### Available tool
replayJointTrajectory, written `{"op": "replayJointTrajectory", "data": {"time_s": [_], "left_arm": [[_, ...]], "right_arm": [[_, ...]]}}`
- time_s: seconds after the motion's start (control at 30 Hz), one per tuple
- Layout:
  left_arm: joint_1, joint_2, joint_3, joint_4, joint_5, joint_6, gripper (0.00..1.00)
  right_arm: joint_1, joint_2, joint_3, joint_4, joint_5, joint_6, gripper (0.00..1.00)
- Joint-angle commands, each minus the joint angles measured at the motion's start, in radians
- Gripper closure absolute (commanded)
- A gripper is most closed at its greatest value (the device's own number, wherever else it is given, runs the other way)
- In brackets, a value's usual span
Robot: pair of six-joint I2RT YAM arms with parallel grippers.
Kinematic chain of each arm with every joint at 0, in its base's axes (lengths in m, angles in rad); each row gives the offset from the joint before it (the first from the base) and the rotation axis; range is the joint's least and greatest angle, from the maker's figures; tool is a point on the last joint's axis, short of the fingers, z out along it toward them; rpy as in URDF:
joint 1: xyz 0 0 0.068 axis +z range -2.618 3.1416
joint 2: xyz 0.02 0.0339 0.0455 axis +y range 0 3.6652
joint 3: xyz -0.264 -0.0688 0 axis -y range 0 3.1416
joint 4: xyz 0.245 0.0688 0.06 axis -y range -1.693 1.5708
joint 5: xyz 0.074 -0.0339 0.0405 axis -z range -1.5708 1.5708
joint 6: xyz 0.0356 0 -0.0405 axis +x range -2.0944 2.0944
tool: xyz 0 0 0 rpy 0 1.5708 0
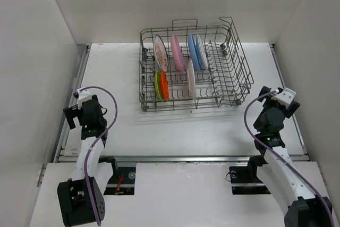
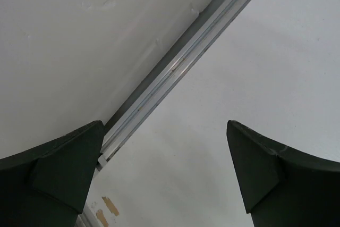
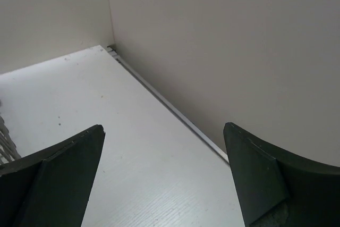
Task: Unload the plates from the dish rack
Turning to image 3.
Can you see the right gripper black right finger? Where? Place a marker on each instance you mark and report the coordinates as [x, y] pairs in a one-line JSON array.
[[278, 188]]

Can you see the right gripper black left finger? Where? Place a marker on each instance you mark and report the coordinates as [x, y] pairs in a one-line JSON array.
[[52, 187]]

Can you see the grey wire dish rack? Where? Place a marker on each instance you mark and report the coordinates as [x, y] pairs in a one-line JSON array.
[[9, 151]]

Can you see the aluminium table edge rail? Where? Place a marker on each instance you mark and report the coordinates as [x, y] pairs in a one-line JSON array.
[[111, 49]]

